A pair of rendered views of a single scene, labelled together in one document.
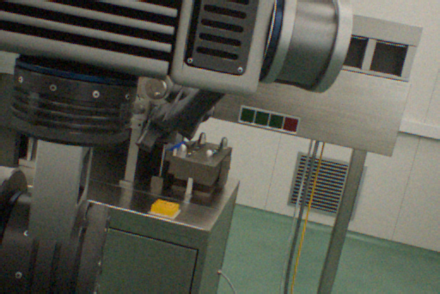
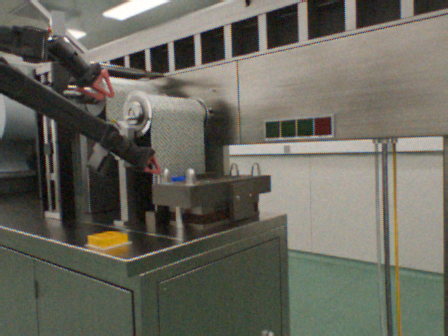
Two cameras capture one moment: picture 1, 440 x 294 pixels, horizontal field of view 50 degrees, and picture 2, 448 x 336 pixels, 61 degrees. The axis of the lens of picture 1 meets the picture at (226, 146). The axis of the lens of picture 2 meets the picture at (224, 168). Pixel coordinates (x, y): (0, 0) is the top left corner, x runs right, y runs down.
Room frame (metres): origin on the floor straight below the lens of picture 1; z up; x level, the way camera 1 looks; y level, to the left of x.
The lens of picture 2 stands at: (0.75, -0.61, 1.13)
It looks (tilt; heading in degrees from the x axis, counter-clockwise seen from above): 3 degrees down; 32
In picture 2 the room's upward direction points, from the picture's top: 2 degrees counter-clockwise
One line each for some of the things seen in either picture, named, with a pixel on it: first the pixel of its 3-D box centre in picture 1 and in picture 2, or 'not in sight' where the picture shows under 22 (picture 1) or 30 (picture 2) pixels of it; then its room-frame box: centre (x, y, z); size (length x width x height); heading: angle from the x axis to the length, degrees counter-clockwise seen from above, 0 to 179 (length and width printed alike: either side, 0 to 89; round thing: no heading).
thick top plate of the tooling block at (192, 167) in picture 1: (203, 158); (216, 188); (1.78, 0.08, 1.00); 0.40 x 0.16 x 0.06; 172
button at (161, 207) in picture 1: (165, 208); (108, 239); (1.39, 0.15, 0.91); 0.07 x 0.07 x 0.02; 82
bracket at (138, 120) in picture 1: (135, 142); (123, 176); (1.61, 0.32, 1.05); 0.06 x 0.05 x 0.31; 172
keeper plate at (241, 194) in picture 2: (225, 172); (242, 200); (1.78, -0.01, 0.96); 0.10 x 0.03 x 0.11; 172
